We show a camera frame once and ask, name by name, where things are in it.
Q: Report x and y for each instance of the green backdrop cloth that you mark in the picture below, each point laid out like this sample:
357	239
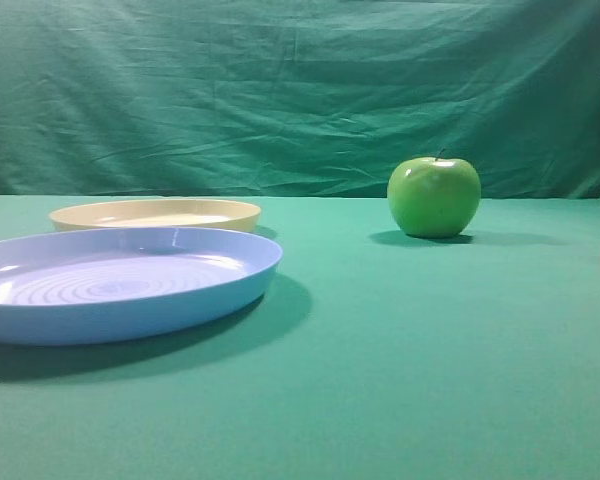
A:
296	98

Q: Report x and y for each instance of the yellow plastic plate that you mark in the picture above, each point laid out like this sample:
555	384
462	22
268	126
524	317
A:
163	212

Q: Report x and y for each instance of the green apple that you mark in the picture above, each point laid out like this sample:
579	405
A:
433	197

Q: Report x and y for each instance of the blue plastic plate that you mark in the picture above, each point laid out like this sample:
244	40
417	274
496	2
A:
108	285

